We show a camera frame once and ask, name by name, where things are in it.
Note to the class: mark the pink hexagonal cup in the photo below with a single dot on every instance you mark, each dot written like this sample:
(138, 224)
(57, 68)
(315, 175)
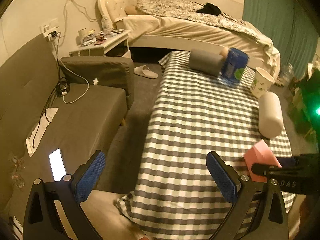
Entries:
(262, 154)

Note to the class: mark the green curtain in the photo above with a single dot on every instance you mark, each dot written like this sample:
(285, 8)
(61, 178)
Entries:
(288, 26)

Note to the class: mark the dark grey sofa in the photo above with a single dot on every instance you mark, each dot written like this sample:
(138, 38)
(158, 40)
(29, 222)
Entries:
(74, 105)

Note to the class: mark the grey plastic cup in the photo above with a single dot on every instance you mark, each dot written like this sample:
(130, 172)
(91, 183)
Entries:
(206, 62)

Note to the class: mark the bed with beige sheet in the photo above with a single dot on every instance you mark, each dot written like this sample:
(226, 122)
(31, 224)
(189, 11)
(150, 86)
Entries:
(174, 33)

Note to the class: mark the white plastic cup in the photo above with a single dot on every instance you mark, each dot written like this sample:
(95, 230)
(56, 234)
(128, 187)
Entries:
(270, 122)

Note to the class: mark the black garment on bed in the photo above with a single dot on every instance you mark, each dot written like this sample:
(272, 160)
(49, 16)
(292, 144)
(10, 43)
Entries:
(210, 9)

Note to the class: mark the clear water bottle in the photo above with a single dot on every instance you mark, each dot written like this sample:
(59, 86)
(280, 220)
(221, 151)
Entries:
(106, 26)

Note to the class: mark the beige slipper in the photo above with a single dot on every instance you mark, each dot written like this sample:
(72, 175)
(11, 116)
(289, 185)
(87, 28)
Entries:
(145, 71)

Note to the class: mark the white bedside table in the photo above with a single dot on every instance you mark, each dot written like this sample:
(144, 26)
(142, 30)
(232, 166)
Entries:
(105, 46)

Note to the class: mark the tan plastic cup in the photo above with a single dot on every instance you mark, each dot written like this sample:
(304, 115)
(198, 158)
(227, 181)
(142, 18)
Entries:
(224, 52)

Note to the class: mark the grey white checkered tablecloth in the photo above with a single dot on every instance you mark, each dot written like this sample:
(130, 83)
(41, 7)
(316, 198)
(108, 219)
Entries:
(175, 196)

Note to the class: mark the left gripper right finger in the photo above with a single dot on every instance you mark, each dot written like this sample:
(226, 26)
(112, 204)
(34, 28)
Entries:
(269, 220)

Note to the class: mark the glowing smartphone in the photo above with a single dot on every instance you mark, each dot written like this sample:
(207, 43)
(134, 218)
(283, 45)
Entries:
(57, 165)

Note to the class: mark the white paper cup green print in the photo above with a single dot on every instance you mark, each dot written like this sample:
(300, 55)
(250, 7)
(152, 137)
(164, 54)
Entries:
(262, 81)

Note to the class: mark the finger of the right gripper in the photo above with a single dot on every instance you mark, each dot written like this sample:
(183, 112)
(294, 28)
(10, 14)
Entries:
(264, 169)

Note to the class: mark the large water jug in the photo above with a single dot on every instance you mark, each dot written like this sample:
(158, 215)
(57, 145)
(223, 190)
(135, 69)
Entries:
(287, 74)

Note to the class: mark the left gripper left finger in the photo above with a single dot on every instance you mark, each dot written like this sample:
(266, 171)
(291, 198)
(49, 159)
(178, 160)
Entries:
(41, 219)

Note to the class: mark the white paper on sofa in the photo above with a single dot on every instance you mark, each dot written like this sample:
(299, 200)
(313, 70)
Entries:
(32, 142)

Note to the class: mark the floral patterned quilt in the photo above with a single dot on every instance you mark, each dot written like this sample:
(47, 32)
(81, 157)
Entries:
(188, 10)

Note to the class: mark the wall power strip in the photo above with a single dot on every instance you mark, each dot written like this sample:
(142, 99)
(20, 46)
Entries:
(49, 27)

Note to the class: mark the blue drink can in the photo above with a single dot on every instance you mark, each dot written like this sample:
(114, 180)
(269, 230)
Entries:
(233, 67)

